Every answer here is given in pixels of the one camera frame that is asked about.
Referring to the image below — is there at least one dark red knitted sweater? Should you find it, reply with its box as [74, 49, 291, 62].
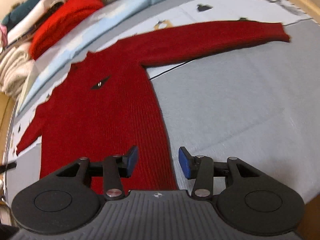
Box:
[16, 21, 290, 191]

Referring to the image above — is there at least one grey printed bed sheet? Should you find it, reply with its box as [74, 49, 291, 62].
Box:
[5, 0, 319, 203]

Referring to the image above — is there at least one cream folded fabric pile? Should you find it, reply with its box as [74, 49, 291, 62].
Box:
[1, 42, 34, 100]

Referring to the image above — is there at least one bright red folded sweater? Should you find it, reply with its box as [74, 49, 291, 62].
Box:
[29, 0, 104, 60]

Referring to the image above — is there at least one white folded garment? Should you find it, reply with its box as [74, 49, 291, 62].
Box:
[6, 0, 66, 45]

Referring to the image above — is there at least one light blue blanket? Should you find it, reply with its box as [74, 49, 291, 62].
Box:
[17, 0, 164, 112]

